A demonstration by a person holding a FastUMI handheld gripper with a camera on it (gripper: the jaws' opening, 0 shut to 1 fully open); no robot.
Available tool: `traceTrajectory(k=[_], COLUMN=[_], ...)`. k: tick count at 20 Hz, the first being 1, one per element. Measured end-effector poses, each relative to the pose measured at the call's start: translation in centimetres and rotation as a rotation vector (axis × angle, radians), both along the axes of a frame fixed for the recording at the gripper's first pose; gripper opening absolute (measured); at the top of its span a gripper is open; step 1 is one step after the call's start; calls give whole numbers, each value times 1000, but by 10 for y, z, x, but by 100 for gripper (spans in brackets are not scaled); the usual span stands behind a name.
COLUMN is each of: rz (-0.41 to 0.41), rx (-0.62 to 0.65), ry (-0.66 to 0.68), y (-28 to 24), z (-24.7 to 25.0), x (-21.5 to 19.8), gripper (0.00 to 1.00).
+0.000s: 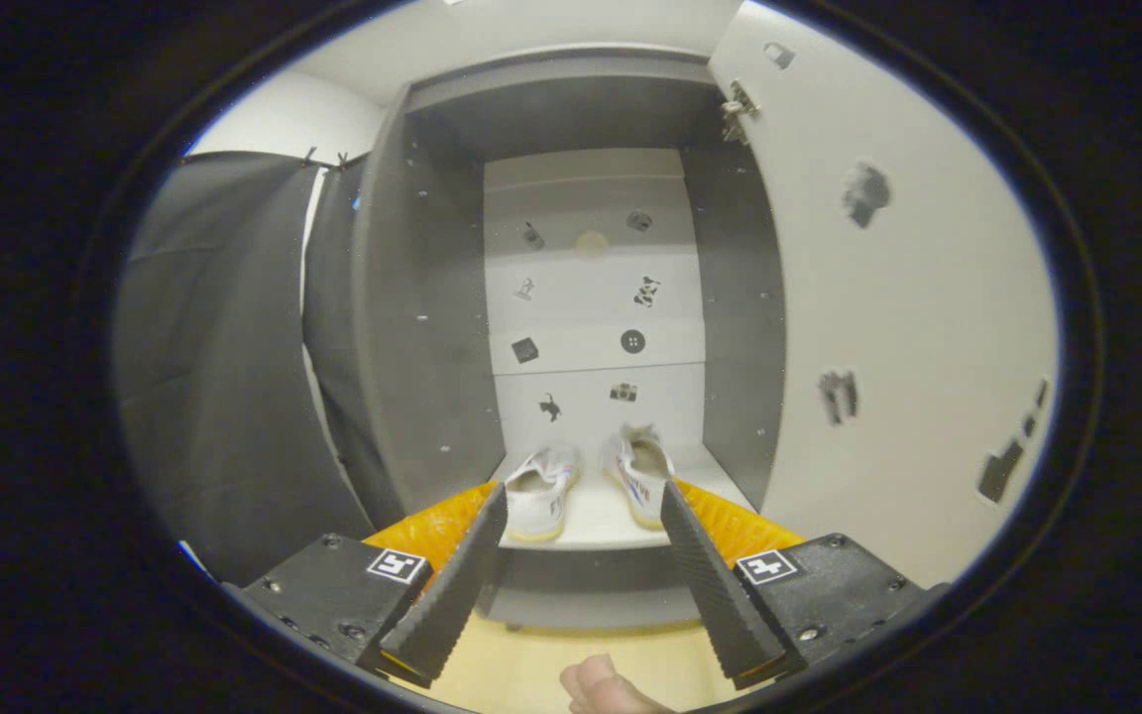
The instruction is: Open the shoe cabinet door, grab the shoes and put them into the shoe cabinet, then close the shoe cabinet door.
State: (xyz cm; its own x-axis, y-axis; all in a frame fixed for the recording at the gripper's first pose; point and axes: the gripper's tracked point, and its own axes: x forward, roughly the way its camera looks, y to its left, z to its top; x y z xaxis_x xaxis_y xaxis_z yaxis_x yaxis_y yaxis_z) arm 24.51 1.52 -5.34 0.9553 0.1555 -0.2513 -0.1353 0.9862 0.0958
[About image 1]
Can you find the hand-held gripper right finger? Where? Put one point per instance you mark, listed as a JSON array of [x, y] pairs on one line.
[[715, 595]]

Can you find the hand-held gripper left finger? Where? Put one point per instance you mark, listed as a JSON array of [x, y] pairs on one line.
[[457, 595]]

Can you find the white shoe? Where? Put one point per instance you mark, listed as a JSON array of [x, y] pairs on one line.
[[541, 496], [640, 481]]

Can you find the grey shoe cabinet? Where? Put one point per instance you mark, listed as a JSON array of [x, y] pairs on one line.
[[422, 347]]

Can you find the metal door hinge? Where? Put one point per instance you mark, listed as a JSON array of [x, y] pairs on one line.
[[738, 104]]

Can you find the black backdrop cloth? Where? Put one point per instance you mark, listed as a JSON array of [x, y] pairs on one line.
[[214, 377]]

